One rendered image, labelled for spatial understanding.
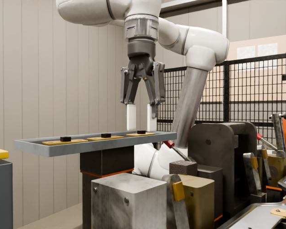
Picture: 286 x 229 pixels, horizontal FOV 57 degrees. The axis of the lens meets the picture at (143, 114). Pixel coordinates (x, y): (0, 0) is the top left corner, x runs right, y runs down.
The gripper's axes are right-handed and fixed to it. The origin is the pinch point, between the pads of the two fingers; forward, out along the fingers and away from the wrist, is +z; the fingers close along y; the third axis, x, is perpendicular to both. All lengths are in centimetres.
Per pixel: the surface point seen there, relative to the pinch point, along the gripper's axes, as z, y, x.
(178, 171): 11.6, 12.2, -0.9
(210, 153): 8.9, 13.9, 12.1
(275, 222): 20.0, 31.6, 4.3
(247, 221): 20.0, 27.2, 1.1
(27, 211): 106, -232, 82
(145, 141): 4.7, 6.5, -6.3
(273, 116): 0, 18, 56
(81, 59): -71, -244, 161
